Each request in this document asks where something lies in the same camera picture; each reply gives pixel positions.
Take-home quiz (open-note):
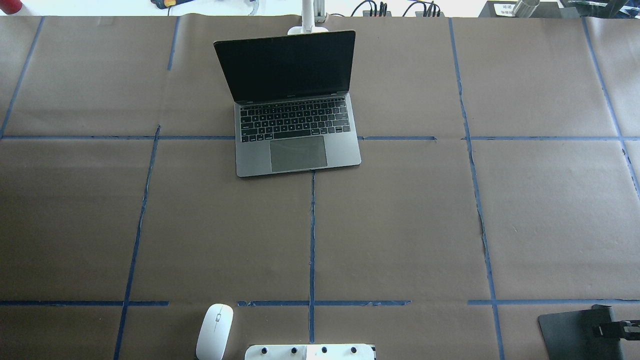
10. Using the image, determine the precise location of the black mouse pad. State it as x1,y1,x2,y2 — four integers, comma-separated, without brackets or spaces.
538,304,626,360

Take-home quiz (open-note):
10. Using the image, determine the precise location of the grey laptop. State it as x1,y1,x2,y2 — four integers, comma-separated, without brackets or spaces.
214,29,362,178

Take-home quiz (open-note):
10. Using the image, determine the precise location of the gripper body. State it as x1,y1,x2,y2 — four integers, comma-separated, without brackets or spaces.
592,320,640,338

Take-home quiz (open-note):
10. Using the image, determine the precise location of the red cylinder bottle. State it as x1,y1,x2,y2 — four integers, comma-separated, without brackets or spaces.
0,0,24,15

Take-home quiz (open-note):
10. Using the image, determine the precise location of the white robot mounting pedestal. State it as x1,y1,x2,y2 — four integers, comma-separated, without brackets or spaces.
244,342,377,360

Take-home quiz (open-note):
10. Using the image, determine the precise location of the metal cup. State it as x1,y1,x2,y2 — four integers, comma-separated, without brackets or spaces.
512,0,540,19

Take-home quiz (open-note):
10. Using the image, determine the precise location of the white computer mouse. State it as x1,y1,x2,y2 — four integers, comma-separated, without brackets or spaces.
195,303,234,360

